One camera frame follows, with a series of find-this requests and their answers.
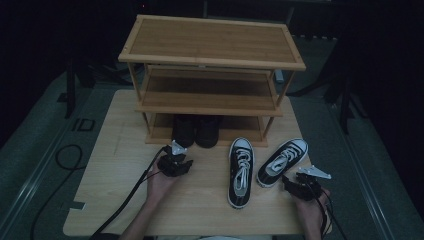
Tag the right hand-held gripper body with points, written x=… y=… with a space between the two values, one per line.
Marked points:
x=305 y=188

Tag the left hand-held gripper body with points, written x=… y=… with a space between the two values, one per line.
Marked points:
x=173 y=165

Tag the black knit shoe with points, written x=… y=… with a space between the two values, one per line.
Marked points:
x=183 y=131
x=207 y=133

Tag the black canvas sneaker white sole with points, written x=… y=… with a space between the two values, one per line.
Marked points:
x=240 y=146
x=296 y=145

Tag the wooden shoe rack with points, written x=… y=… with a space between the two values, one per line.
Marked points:
x=213 y=40

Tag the person's left hand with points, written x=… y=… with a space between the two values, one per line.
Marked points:
x=160 y=186

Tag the dark metal stand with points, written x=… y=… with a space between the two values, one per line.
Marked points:
x=70 y=90

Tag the metal rail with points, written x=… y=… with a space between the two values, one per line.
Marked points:
x=40 y=166
x=361 y=180

